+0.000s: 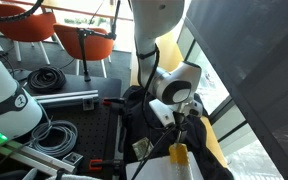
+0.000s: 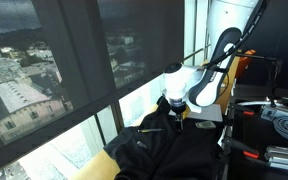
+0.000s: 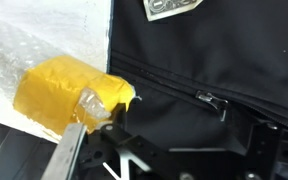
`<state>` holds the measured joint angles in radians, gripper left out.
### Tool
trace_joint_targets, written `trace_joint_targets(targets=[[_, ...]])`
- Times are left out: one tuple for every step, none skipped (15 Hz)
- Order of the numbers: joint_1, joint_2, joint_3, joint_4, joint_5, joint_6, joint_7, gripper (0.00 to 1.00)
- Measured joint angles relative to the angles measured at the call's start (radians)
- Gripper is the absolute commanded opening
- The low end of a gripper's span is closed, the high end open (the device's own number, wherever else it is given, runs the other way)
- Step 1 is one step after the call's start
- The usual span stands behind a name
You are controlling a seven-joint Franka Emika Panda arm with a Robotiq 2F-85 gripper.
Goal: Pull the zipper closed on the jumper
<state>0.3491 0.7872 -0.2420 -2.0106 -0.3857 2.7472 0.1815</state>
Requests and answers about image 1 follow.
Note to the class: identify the white box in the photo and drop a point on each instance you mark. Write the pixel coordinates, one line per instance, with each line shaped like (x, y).
(157, 170)

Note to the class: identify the paper garment tag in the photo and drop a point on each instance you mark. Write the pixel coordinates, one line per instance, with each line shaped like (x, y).
(140, 148)

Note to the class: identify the black zip-up jumper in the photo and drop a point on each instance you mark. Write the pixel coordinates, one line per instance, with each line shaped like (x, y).
(134, 123)

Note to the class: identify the black camera tripod stand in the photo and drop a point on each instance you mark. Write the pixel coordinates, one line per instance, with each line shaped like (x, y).
(81, 50)

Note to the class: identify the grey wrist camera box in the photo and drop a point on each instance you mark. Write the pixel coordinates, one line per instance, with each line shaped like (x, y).
(160, 111)

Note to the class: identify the aluminium profile rail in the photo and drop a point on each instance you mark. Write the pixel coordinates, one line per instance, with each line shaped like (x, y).
(34, 156)
(64, 96)

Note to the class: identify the orange chair with white legs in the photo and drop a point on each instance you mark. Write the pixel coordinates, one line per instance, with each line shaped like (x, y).
(20, 26)
(94, 45)

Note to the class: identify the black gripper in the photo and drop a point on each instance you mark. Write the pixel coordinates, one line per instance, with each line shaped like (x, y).
(179, 120)

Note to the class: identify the dark roller blind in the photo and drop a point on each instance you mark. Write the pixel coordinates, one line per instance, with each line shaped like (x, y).
(277, 100)
(234, 33)

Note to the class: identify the wooden background table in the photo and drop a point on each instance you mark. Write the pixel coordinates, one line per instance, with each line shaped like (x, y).
(77, 6)

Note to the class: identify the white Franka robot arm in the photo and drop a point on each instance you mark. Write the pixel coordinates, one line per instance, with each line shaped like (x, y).
(157, 16)

